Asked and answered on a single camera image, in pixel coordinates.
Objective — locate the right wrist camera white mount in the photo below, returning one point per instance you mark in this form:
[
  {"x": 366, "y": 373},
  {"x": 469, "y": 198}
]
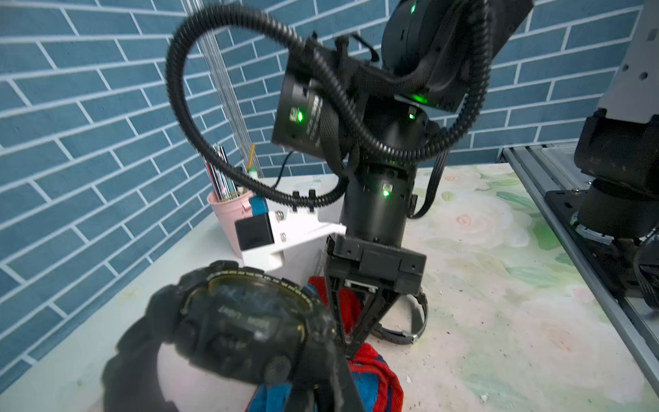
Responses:
[{"x": 264, "y": 239}]

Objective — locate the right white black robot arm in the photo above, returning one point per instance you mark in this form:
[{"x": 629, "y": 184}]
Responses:
[{"x": 385, "y": 127}]

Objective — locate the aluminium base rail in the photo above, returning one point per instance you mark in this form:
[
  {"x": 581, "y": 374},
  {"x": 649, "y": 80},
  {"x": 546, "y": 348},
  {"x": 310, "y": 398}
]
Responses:
[{"x": 558, "y": 187}]

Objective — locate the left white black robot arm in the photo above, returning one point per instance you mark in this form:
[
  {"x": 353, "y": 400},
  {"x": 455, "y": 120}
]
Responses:
[{"x": 583, "y": 72}]

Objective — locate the red blue towel cloth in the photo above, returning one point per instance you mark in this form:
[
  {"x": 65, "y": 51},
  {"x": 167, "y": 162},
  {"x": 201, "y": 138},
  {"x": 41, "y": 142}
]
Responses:
[{"x": 379, "y": 387}]

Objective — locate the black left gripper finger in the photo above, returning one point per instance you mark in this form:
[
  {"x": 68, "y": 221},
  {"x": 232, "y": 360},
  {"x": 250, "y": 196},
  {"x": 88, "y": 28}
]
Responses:
[{"x": 322, "y": 381}]

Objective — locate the pink pen holder cup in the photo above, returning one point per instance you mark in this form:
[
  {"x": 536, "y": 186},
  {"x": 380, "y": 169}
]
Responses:
[{"x": 228, "y": 212}]

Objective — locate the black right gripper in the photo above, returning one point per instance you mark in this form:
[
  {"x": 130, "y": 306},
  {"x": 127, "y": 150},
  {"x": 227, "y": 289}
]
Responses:
[{"x": 393, "y": 270}]

